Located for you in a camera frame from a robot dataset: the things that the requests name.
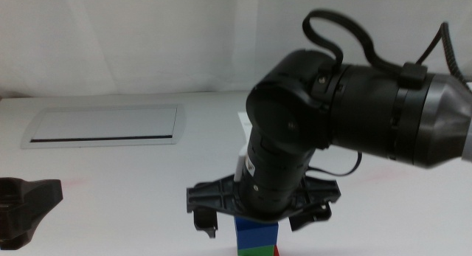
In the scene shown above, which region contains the blue cube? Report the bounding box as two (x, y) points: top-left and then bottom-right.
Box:
(234, 216), (280, 249)

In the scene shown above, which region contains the silver table cable hatch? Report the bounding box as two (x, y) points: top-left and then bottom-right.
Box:
(21, 103), (187, 150)

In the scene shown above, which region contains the black thin loop cable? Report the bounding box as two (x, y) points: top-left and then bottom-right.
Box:
(302, 9), (429, 89)

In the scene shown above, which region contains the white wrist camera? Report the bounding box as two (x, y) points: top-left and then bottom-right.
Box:
(233, 111), (256, 183)

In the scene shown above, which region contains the white curtain backdrop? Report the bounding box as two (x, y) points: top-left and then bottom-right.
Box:
(0, 0), (472, 99)

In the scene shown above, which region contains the green cube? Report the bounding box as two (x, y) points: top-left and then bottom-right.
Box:
(237, 244), (277, 256)

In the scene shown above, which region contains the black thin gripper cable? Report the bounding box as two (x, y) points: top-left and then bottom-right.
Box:
(305, 150), (364, 177)

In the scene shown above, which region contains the black braided cable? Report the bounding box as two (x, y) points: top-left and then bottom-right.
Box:
(415, 21), (472, 91)

